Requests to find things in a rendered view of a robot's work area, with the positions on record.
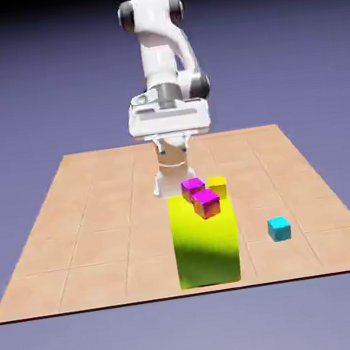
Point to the small magenta cube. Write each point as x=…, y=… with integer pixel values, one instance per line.
x=207, y=205
x=193, y=186

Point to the small yellow cube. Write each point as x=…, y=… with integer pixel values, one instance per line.
x=218, y=186

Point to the small cyan cube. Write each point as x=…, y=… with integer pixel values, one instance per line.
x=279, y=229

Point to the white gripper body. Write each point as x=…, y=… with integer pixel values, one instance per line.
x=169, y=122

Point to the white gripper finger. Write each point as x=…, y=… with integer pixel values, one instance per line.
x=159, y=145
x=184, y=142

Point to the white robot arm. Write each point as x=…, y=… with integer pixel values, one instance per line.
x=154, y=39

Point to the large yellow-green box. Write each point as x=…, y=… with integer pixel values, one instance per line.
x=206, y=246

